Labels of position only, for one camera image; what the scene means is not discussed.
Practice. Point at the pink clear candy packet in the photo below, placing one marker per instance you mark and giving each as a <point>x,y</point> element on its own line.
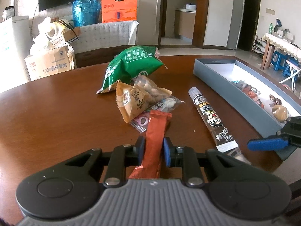
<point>167,105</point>

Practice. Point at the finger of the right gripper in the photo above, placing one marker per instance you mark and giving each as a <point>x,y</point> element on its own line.
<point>267,144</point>

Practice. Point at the green snack bag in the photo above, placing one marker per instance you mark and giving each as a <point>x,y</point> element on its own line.
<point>129,65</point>

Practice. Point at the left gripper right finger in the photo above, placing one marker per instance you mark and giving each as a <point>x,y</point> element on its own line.
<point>184,157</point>

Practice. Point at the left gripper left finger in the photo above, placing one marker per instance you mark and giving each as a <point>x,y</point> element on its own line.
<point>119,159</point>

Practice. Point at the white covered bench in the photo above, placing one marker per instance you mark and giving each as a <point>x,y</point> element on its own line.
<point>105,35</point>

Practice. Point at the white plastic bag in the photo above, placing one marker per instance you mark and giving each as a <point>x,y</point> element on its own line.
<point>50,36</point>

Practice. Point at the grey shallow box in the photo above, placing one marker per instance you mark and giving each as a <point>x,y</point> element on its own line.
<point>218,74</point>

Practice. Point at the blue plastic bag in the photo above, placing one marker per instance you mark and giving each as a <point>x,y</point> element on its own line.
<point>85,12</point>

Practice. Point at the long black cartoon snack tube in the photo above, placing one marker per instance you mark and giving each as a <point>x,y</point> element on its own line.
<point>224,140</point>

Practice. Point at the blue stool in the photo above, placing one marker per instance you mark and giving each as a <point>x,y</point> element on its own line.
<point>279,61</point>

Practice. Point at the kraft peanut bag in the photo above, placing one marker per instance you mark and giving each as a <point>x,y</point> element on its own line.
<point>132,100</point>

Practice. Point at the grey refrigerator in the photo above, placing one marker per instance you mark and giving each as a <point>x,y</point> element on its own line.
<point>236,23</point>

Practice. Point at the clear bag of dark seeds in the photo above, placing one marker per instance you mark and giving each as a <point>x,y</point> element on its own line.
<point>240,84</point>

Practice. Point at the small cardboard box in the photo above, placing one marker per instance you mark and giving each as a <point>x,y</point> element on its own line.
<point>66,37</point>

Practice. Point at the brown white-label snack packet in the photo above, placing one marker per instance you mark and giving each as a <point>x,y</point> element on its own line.
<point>279,111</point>

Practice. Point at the red-brown snack stick packet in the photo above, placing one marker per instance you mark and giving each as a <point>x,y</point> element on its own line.
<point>152,159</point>

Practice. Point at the orange snack packet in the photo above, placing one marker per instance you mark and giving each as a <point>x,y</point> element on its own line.
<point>253,94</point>

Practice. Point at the white cabinet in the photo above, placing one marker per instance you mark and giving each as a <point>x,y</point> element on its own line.
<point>15,46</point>

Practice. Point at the side table with cloth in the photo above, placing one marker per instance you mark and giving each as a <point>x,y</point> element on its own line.
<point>273,43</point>

